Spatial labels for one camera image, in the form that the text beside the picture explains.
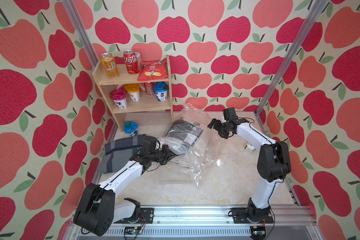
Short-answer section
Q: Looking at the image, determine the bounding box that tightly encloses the wooden two-tier shelf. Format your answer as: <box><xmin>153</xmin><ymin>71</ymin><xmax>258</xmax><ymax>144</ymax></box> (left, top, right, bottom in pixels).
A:
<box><xmin>92</xmin><ymin>56</ymin><xmax>174</xmax><ymax>132</ymax></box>

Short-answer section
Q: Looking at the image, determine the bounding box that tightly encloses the black white checked scarf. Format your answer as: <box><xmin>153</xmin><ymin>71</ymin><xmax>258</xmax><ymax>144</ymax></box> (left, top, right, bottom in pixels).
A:
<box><xmin>164</xmin><ymin>119</ymin><xmax>203</xmax><ymax>156</ymax></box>

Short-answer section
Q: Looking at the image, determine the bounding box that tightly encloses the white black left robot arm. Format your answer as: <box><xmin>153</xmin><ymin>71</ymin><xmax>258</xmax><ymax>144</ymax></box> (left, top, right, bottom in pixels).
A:
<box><xmin>73</xmin><ymin>136</ymin><xmax>177</xmax><ymax>237</ymax></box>

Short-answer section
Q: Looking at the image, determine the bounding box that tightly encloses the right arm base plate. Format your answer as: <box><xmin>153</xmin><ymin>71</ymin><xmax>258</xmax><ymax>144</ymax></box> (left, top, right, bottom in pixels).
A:
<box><xmin>228</xmin><ymin>207</ymin><xmax>274</xmax><ymax>225</ymax></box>

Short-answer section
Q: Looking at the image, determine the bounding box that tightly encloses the blue lid cup on shelf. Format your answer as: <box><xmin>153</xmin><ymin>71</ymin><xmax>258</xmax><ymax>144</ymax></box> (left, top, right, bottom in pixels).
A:
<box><xmin>154</xmin><ymin>82</ymin><xmax>169</xmax><ymax>102</ymax></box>

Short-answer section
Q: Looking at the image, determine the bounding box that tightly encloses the orange soda can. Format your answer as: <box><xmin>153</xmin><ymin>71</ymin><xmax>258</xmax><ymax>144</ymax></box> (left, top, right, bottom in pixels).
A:
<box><xmin>101</xmin><ymin>53</ymin><xmax>119</xmax><ymax>78</ymax></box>

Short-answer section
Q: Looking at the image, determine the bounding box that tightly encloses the small red can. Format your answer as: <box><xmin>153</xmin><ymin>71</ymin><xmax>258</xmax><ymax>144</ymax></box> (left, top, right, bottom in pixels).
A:
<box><xmin>144</xmin><ymin>82</ymin><xmax>155</xmax><ymax>95</ymax></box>

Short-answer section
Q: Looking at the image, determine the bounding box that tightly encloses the aluminium front rail frame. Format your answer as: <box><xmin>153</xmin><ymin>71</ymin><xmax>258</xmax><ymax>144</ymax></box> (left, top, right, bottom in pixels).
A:
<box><xmin>62</xmin><ymin>205</ymin><xmax>322</xmax><ymax>240</ymax></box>

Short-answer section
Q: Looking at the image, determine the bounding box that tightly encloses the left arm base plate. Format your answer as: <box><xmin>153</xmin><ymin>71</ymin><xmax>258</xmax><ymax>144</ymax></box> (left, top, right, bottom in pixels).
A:
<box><xmin>114</xmin><ymin>208</ymin><xmax>155</xmax><ymax>224</ymax></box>

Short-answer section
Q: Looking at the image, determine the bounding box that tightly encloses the red cola can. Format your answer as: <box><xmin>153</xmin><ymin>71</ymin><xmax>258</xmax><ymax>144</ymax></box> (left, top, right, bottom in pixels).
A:
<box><xmin>124</xmin><ymin>50</ymin><xmax>140</xmax><ymax>75</ymax></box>

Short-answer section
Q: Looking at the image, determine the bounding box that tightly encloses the pink lid cup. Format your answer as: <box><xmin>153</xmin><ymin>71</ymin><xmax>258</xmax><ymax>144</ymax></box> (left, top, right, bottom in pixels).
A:
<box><xmin>110</xmin><ymin>89</ymin><xmax>128</xmax><ymax>110</ymax></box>

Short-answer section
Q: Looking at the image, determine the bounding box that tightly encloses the red chips bag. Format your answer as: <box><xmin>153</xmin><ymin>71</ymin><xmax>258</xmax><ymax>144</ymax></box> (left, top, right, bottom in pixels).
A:
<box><xmin>138</xmin><ymin>60</ymin><xmax>168</xmax><ymax>82</ymax></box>

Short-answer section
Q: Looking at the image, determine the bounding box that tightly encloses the dark plaid grey scarf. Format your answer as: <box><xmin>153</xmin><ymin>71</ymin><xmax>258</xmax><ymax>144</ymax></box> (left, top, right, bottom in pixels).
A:
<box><xmin>97</xmin><ymin>135</ymin><xmax>146</xmax><ymax>174</ymax></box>

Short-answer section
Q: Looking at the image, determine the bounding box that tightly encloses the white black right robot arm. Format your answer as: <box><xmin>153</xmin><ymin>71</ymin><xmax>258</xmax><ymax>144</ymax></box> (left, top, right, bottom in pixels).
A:
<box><xmin>208</xmin><ymin>108</ymin><xmax>292</xmax><ymax>223</ymax></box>

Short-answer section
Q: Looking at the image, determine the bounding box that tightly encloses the green white small box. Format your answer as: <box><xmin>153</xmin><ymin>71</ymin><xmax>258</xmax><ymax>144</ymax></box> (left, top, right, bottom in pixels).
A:
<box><xmin>245</xmin><ymin>143</ymin><xmax>256</xmax><ymax>153</ymax></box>

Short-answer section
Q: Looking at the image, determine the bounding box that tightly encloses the yellow lid cup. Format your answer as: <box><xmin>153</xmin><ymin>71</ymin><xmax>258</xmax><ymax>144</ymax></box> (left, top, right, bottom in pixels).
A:
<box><xmin>125</xmin><ymin>84</ymin><xmax>141</xmax><ymax>102</ymax></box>

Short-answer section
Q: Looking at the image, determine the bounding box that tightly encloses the blue lid cup on table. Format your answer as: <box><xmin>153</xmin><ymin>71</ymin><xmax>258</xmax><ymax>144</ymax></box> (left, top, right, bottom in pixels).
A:
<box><xmin>123</xmin><ymin>121</ymin><xmax>139</xmax><ymax>137</ymax></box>

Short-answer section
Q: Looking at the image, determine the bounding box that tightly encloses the clear plastic vacuum bag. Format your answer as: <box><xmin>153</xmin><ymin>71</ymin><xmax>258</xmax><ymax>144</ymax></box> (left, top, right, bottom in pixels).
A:
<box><xmin>158</xmin><ymin>104</ymin><xmax>222</xmax><ymax>189</ymax></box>

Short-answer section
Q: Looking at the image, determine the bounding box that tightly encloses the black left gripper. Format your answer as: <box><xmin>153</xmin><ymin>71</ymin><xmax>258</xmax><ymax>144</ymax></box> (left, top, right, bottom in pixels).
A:
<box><xmin>149</xmin><ymin>144</ymin><xmax>179</xmax><ymax>165</ymax></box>

